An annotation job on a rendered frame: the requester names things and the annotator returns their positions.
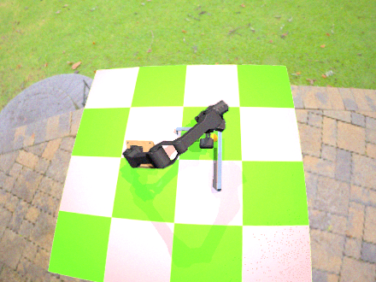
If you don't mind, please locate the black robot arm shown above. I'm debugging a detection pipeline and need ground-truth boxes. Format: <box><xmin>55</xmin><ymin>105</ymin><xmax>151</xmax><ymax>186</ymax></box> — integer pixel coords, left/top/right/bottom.
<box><xmin>122</xmin><ymin>100</ymin><xmax>229</xmax><ymax>169</ymax></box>

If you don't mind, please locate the see-through yellow ball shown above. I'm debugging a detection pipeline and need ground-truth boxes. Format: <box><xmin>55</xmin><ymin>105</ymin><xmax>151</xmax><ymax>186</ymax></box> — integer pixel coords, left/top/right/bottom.
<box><xmin>211</xmin><ymin>133</ymin><xmax>218</xmax><ymax>143</ymax></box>

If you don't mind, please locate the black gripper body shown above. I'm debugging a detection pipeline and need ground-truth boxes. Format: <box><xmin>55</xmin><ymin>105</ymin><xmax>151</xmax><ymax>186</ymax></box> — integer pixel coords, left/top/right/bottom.
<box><xmin>199</xmin><ymin>130</ymin><xmax>214</xmax><ymax>149</ymax></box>

